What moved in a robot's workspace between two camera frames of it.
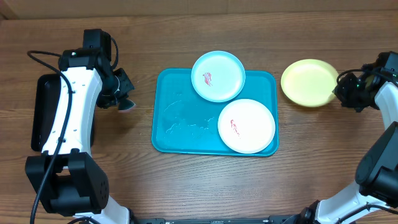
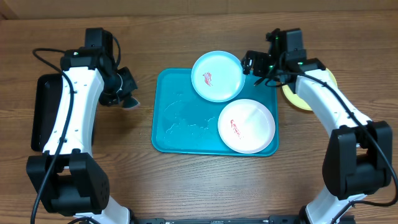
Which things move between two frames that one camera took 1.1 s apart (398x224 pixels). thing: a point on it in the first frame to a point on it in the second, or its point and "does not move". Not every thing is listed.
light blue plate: (218, 76) does not move
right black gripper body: (354, 93) to (265, 65)
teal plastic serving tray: (185, 122) does not move
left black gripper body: (118, 89) does not move
